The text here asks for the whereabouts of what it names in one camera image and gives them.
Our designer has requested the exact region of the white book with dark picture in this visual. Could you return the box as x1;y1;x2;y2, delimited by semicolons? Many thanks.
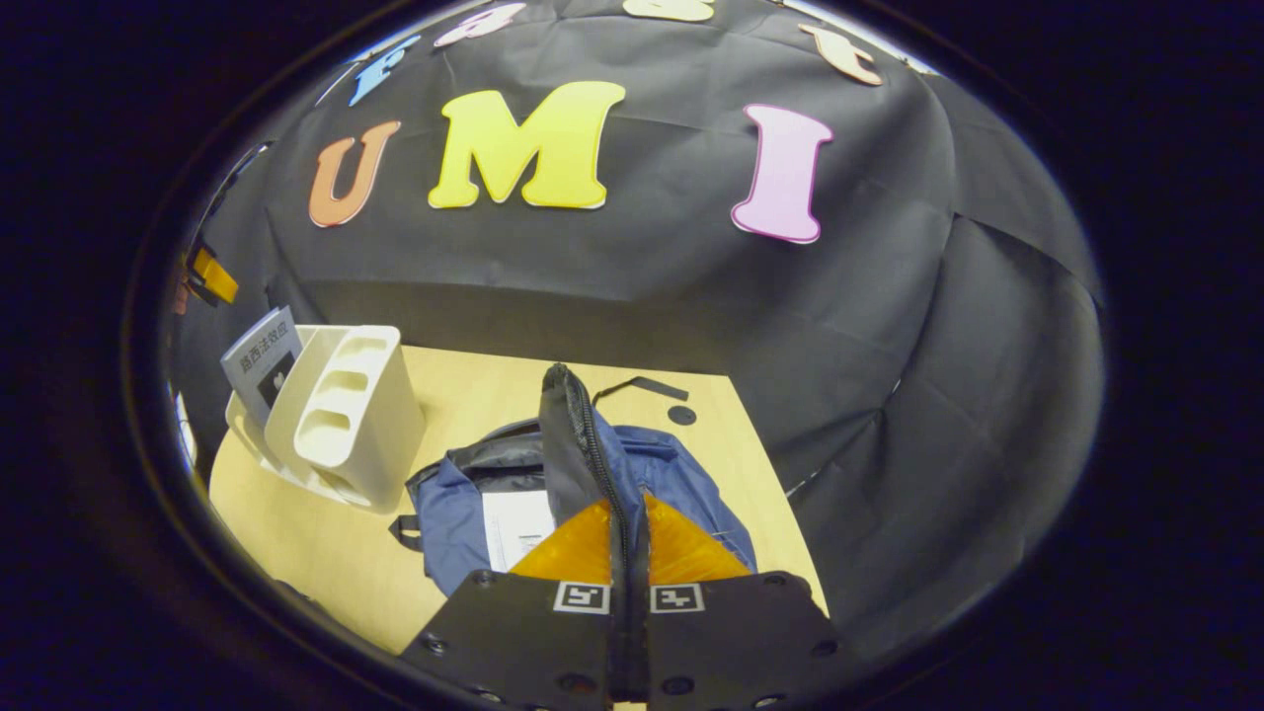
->
219;306;305;429

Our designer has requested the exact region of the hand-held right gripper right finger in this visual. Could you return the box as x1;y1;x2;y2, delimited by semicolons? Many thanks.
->
630;492;842;711

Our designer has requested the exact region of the blue and black schoolbag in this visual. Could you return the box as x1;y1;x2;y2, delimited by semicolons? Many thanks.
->
389;362;759;599

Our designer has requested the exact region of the white plastic bookshelf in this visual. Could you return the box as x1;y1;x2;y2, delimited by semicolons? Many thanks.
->
225;324;429;514

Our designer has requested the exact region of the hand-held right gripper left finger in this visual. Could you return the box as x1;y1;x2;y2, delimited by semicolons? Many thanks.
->
398;497;631;711

